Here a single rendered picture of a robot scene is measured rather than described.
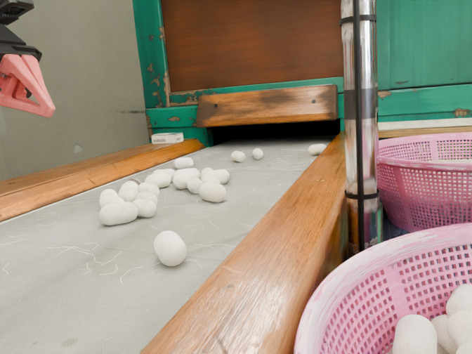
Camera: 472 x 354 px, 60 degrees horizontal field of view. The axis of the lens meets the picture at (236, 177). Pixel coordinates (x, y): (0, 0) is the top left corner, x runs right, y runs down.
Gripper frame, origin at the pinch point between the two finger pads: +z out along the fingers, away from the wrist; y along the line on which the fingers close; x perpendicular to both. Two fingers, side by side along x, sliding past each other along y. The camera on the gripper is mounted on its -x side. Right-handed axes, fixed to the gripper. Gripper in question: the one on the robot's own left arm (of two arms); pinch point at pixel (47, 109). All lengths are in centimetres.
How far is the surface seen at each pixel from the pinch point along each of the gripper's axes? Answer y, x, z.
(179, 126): 47.4, 9.2, -1.1
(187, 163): 20.3, 2.9, 13.1
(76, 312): -23.7, -5.6, 24.6
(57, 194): -0.1, 8.6, 6.6
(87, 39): 126, 35, -89
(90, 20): 126, 27, -92
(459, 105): 47, -30, 44
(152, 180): 5.0, 1.0, 14.5
